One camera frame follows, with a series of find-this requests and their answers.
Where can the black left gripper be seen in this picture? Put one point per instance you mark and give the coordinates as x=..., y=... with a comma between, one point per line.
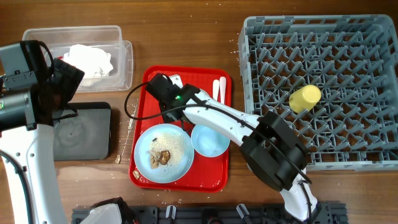
x=71, y=83

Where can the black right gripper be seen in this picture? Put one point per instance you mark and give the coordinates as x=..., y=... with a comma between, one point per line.
x=156, y=86

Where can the white napkin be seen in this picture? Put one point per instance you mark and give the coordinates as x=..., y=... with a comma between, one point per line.
x=93, y=61

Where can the yellow cup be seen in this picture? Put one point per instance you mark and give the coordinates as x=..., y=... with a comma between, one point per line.
x=305, y=98

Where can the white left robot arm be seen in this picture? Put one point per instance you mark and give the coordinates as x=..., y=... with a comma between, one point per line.
x=35, y=90

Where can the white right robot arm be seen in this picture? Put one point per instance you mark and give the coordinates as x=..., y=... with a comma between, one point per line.
x=271, y=149

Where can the black waste tray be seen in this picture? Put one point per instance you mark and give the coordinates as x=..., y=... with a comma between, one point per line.
x=86, y=136

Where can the clear plastic waste bin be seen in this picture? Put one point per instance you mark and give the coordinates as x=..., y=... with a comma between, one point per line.
x=108, y=38

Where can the grey dishwasher rack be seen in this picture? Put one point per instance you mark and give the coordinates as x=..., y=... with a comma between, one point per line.
x=352, y=59

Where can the white plastic spoon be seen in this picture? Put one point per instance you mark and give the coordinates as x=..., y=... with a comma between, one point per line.
x=215, y=89

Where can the food scraps on plate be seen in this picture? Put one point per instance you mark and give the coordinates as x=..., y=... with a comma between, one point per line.
x=158, y=156

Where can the white plastic fork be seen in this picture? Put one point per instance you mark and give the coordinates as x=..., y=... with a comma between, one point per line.
x=222, y=81

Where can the light blue plate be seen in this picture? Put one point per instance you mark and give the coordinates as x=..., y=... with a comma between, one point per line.
x=172, y=138

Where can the light blue bowl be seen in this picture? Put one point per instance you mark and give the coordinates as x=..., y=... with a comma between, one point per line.
x=208, y=142

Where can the food crumb on table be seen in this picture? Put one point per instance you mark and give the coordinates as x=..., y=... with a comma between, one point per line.
x=118, y=159

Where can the food crumb on tray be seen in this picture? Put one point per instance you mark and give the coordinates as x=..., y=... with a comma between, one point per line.
x=136, y=174

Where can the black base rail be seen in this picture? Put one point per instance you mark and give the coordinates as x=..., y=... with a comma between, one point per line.
x=330, y=213

